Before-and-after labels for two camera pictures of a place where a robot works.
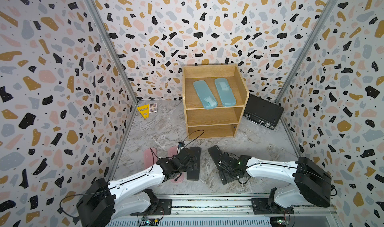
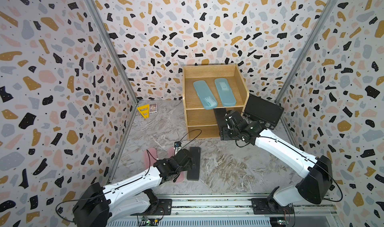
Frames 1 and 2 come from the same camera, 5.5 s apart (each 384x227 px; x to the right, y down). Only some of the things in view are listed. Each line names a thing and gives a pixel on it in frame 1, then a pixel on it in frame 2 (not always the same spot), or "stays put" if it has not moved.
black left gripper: x=191 y=166 stays put
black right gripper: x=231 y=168 -> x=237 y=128
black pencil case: x=194 y=175 stays put
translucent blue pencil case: x=207 y=98 stays put
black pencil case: x=214 y=152 -> x=220 y=114
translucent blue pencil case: x=225 y=92 stays put
